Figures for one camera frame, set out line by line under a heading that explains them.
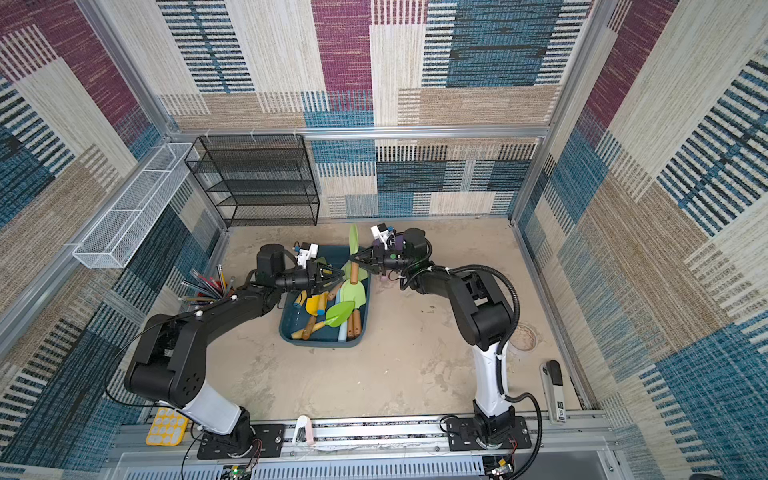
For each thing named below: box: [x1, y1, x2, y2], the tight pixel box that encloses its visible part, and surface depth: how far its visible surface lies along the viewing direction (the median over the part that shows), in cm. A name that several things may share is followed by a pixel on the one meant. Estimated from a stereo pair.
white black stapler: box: [540, 360, 567, 424], surface depth 79 cm
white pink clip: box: [293, 414, 314, 446], surface depth 76 cm
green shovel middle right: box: [340, 280, 367, 337], surface depth 96 cm
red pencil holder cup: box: [178, 264, 238, 312], surface depth 90 cm
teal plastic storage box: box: [279, 245, 372, 348], surface depth 93 cm
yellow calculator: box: [146, 408, 189, 446], surface depth 76 cm
